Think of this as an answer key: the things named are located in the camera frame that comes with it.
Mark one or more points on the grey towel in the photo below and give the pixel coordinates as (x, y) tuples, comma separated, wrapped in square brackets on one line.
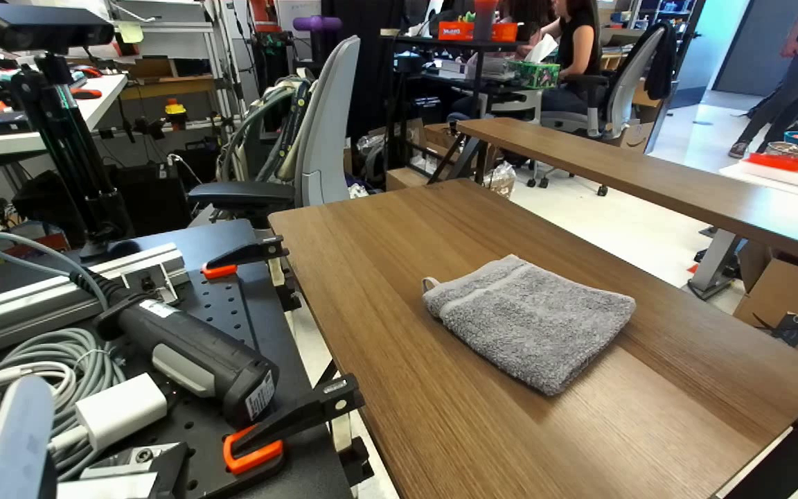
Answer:
[(528, 322)]

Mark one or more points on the small black orange clamp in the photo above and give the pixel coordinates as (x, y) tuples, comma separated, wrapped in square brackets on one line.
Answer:
[(244, 254)]

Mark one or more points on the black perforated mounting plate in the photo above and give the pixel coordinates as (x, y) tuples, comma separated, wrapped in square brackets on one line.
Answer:
[(251, 313)]

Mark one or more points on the large black orange clamp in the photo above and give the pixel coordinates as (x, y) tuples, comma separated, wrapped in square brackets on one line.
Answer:
[(291, 419)]

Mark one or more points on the green box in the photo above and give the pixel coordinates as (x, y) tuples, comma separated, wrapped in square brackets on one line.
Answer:
[(539, 73)]

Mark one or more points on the orange bin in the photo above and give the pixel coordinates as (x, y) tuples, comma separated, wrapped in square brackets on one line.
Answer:
[(457, 32)]

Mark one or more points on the black grey handheld device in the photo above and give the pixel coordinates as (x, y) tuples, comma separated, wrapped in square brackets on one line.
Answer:
[(195, 356)]

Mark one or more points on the small yellow object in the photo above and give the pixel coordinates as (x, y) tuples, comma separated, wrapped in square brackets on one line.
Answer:
[(176, 109)]

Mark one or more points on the long wooden side table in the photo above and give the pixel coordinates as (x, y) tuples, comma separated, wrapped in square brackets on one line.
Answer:
[(658, 182)]

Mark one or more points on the seated person black top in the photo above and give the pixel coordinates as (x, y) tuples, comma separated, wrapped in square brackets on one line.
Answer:
[(579, 44)]

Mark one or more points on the grey black office chair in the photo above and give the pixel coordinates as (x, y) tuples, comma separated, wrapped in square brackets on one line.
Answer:
[(624, 83)]

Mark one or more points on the white power adapter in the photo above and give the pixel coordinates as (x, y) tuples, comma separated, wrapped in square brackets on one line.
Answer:
[(122, 412)]

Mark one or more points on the white desk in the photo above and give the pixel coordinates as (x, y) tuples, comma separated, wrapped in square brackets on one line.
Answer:
[(96, 100)]

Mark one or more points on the red flat object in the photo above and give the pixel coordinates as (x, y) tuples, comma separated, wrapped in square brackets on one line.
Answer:
[(777, 161)]

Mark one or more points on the cardboard box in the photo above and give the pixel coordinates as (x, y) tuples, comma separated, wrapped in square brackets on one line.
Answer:
[(788, 291)]

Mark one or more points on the pale grey curved panel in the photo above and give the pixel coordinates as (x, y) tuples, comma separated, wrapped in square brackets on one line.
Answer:
[(14, 443)]

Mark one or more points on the black white metal bracket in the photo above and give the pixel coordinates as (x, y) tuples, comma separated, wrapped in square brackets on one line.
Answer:
[(153, 466)]

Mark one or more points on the black camera tripod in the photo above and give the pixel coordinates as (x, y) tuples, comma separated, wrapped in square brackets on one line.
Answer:
[(71, 155)]

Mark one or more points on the aluminium extrusion rail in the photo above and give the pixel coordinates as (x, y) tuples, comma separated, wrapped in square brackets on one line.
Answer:
[(39, 297)]

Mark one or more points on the black stereo camera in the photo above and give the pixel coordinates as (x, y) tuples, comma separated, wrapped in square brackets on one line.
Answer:
[(33, 23)]

